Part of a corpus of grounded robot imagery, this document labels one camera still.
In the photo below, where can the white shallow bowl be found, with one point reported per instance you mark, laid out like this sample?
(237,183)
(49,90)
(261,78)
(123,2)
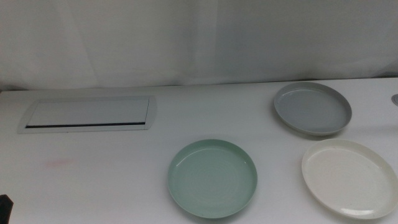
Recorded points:
(349,177)

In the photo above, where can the pale green shallow bowl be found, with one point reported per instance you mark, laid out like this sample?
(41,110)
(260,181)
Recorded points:
(213,179)

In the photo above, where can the white backdrop curtain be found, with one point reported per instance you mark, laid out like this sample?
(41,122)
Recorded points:
(186,40)

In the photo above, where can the grey shallow bowl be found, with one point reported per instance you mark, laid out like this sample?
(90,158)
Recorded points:
(312,109)

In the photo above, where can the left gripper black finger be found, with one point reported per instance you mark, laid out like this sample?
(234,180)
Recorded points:
(4,210)

